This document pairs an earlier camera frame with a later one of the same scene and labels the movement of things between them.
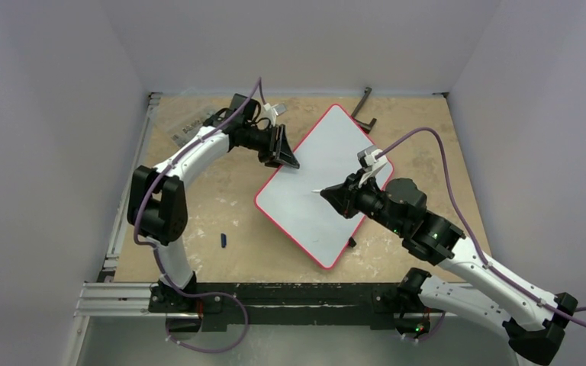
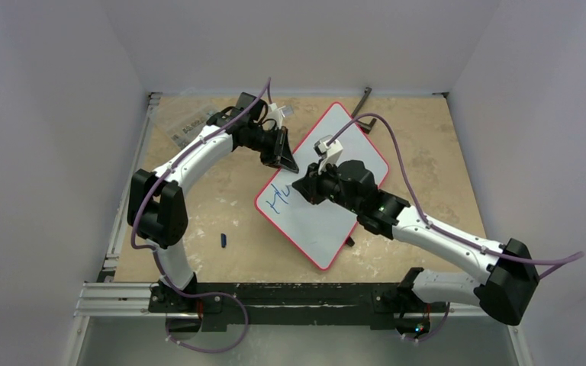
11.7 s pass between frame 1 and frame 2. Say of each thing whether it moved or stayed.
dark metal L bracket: stayed
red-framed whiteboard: stayed
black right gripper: moved
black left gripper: stayed
